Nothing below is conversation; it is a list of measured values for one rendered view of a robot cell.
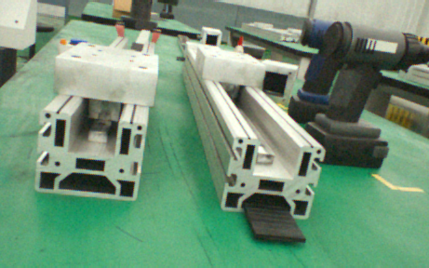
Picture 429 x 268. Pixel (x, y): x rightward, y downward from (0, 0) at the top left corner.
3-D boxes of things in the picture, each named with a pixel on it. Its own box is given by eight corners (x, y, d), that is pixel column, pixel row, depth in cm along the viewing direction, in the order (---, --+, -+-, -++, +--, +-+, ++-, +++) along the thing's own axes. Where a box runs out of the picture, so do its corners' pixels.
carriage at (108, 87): (77, 87, 63) (81, 41, 61) (152, 99, 65) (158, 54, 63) (50, 116, 48) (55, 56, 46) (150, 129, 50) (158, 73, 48)
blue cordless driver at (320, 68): (281, 113, 100) (303, 17, 94) (367, 128, 99) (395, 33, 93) (284, 121, 92) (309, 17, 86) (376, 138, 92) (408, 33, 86)
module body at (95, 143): (114, 67, 119) (118, 35, 116) (151, 73, 120) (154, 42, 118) (34, 191, 43) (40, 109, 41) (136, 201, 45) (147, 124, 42)
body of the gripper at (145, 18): (157, 30, 119) (161, 2, 117) (119, 22, 117) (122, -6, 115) (156, 28, 125) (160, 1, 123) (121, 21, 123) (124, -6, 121)
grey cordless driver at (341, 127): (292, 146, 74) (324, 18, 68) (391, 156, 80) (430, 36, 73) (311, 163, 67) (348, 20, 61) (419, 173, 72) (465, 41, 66)
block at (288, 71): (250, 91, 121) (257, 58, 118) (290, 100, 119) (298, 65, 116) (244, 96, 112) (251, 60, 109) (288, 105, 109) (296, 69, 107)
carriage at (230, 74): (192, 77, 90) (197, 46, 88) (242, 86, 92) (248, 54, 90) (198, 94, 75) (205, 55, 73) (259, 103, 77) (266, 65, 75)
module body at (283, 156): (182, 77, 122) (187, 47, 120) (216, 83, 124) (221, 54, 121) (220, 209, 46) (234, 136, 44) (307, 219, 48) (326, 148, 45)
